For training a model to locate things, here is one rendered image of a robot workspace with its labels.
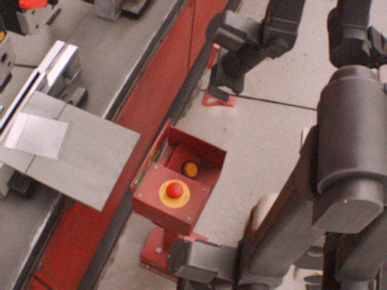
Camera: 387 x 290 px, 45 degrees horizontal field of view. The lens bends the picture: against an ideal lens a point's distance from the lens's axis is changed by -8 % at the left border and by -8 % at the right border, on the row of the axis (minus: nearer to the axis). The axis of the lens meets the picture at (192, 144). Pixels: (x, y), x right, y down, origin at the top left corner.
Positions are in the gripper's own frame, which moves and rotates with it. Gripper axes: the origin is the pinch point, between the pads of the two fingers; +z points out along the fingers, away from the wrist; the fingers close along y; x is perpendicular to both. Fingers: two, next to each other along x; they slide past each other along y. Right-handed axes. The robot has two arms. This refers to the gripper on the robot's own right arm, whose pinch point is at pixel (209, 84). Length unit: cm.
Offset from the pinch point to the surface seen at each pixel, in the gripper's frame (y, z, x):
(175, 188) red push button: 17.2, 18.4, 5.0
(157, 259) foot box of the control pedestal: 19, 82, 33
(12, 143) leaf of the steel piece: 21.5, 16.9, -34.5
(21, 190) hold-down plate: 27.9, 24.8, -28.7
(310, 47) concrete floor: -100, 67, 88
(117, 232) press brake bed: 9, 96, 20
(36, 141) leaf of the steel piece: 20.0, 14.5, -29.8
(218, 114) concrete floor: -52, 86, 51
